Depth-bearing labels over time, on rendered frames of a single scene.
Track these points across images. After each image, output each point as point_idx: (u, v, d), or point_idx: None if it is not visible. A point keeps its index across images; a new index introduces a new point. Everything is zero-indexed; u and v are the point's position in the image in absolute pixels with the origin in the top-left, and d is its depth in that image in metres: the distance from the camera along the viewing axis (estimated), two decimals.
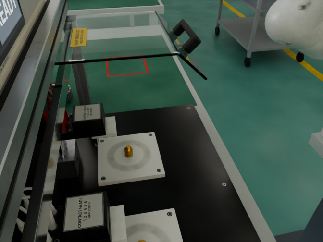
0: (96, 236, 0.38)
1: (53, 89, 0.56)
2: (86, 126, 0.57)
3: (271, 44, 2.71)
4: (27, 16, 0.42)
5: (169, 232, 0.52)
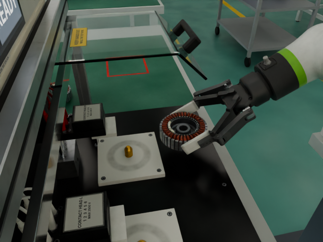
0: (96, 236, 0.38)
1: (53, 89, 0.56)
2: (86, 126, 0.57)
3: (271, 44, 2.71)
4: (27, 16, 0.42)
5: (169, 232, 0.52)
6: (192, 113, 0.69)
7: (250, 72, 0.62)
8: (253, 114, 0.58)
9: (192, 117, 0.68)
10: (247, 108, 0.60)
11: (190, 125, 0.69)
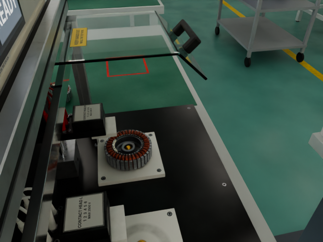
0: (96, 236, 0.38)
1: (53, 89, 0.56)
2: (86, 126, 0.57)
3: (271, 44, 2.71)
4: (27, 16, 0.42)
5: (169, 232, 0.52)
6: (140, 131, 0.70)
7: None
8: None
9: (139, 135, 0.68)
10: None
11: (137, 143, 0.69)
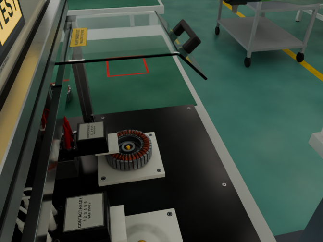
0: (96, 236, 0.38)
1: None
2: (90, 144, 0.60)
3: (271, 44, 2.71)
4: (27, 16, 0.42)
5: (169, 232, 0.52)
6: (140, 131, 0.70)
7: None
8: None
9: (139, 135, 0.68)
10: None
11: (137, 143, 0.69)
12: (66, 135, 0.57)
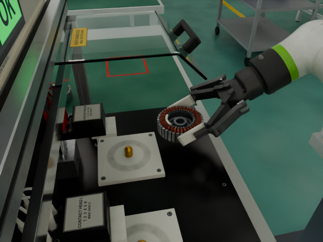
0: (96, 236, 0.38)
1: (53, 89, 0.56)
2: (86, 126, 0.57)
3: (271, 44, 2.71)
4: (27, 16, 0.42)
5: (169, 232, 0.52)
6: (189, 107, 0.72)
7: (259, 95, 0.66)
8: (225, 78, 0.71)
9: (189, 111, 0.70)
10: None
11: (187, 118, 0.71)
12: None
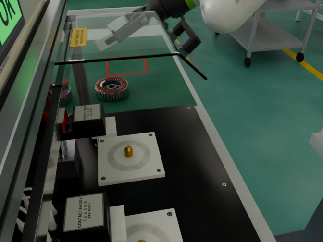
0: (96, 236, 0.38)
1: (53, 89, 0.56)
2: (86, 126, 0.57)
3: (271, 44, 2.71)
4: (27, 16, 0.42)
5: (169, 232, 0.52)
6: (124, 79, 0.97)
7: (166, 18, 0.77)
8: None
9: (121, 80, 0.96)
10: None
11: (119, 86, 0.96)
12: None
